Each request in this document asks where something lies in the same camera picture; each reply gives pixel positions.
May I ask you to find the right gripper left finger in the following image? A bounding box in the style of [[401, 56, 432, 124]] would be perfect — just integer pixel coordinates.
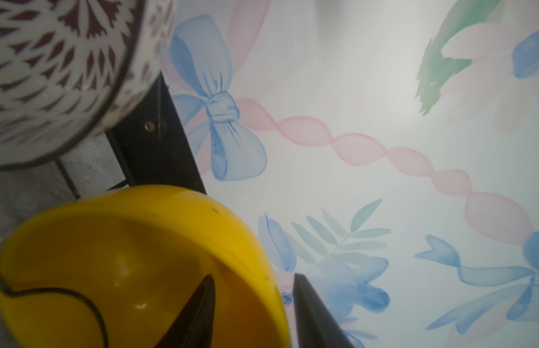
[[155, 275, 216, 348]]

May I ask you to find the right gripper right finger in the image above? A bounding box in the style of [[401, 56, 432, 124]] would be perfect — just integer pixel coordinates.
[[293, 273, 353, 348]]

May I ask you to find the yellow bowl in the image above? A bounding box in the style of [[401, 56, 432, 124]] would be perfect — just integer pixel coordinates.
[[0, 185, 291, 347]]

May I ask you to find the white red patterned bowl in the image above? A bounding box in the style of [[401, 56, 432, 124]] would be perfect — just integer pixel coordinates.
[[0, 0, 178, 171]]

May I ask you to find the black wire dish rack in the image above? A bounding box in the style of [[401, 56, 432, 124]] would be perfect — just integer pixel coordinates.
[[0, 78, 214, 347]]

